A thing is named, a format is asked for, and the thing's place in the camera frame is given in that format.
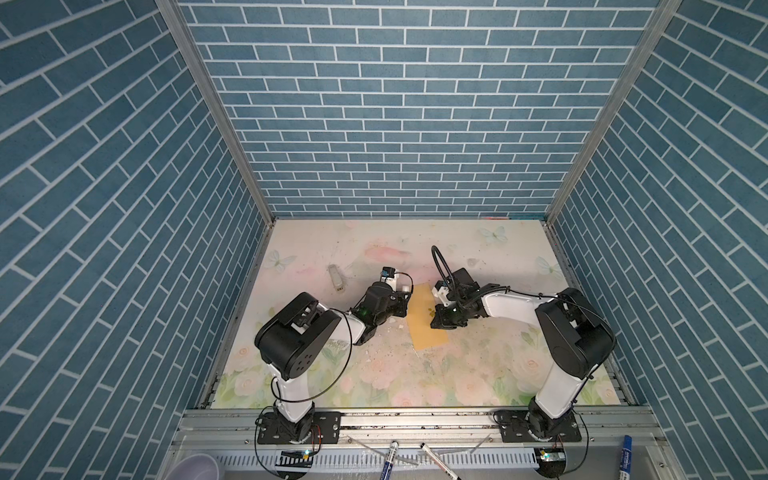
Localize brown kraft envelope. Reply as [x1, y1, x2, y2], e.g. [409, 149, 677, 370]
[405, 283, 449, 351]

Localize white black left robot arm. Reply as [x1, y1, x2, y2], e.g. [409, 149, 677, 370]
[254, 277, 413, 426]

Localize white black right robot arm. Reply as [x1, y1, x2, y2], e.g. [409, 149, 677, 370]
[430, 268, 616, 441]

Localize grey stapler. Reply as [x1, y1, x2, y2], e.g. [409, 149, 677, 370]
[327, 264, 346, 292]

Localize black marker pen middle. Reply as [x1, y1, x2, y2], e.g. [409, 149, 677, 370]
[420, 443, 461, 480]

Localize blue marker pen left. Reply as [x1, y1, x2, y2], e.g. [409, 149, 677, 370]
[379, 440, 399, 480]

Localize blue marker pen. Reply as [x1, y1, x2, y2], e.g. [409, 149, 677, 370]
[618, 435, 633, 480]
[379, 440, 399, 480]

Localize left circuit board green led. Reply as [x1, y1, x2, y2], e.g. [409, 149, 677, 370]
[274, 450, 314, 480]

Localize circuit board green led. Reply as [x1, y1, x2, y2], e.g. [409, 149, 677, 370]
[534, 448, 567, 479]
[274, 450, 314, 480]

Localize right circuit board green led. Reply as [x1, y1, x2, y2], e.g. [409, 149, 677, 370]
[534, 448, 567, 479]

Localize blue marker pen right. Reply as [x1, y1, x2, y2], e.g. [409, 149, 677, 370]
[618, 435, 633, 480]

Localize white cup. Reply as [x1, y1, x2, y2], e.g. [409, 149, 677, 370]
[165, 453, 224, 480]

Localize black corrugated cable hose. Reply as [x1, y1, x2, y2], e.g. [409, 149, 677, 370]
[430, 244, 466, 307]

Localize metal corner post left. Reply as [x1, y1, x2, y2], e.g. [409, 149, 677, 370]
[154, 0, 276, 224]

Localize metal corner post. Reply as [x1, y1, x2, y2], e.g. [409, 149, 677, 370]
[544, 0, 682, 228]
[154, 0, 276, 224]

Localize metal corner post right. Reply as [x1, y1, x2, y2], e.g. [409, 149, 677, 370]
[544, 0, 682, 228]

